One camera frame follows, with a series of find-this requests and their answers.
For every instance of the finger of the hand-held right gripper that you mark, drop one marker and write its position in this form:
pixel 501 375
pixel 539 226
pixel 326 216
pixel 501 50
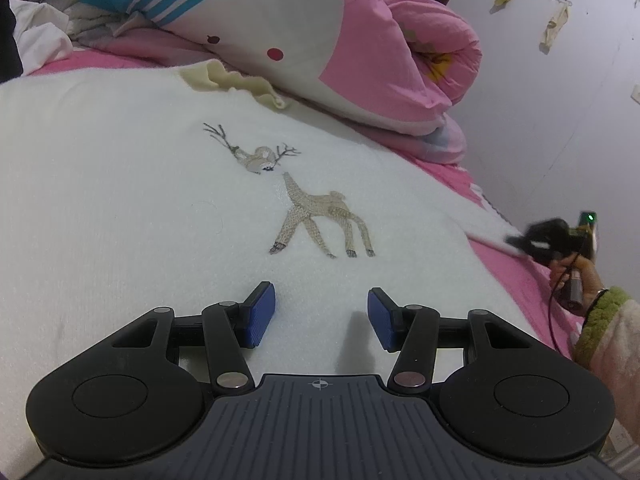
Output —
pixel 522 244

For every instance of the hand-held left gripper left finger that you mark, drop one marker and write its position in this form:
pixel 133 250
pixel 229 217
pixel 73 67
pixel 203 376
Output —
pixel 260 312

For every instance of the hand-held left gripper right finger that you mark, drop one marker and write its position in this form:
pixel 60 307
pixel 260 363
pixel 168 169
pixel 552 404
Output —
pixel 381 317

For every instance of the white sweater with deer embroidery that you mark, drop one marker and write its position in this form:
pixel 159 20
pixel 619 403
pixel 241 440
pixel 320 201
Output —
pixel 150 210

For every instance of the person's right forearm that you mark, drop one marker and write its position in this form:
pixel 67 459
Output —
pixel 615 340

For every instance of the person's right hand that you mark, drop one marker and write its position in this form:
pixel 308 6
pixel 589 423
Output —
pixel 592 285

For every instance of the pink floral bed blanket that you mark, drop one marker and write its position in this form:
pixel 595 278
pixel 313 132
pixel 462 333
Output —
pixel 515 280

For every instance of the blue pink cartoon quilt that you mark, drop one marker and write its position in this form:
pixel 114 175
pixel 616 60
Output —
pixel 310 35

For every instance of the grey crumpled cloth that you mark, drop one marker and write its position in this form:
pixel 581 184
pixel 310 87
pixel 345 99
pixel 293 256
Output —
pixel 110 25

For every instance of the white shirt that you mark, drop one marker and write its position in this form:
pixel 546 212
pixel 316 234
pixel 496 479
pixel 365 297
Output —
pixel 40 40

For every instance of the black garment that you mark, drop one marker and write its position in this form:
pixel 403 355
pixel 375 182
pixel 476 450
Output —
pixel 9 40

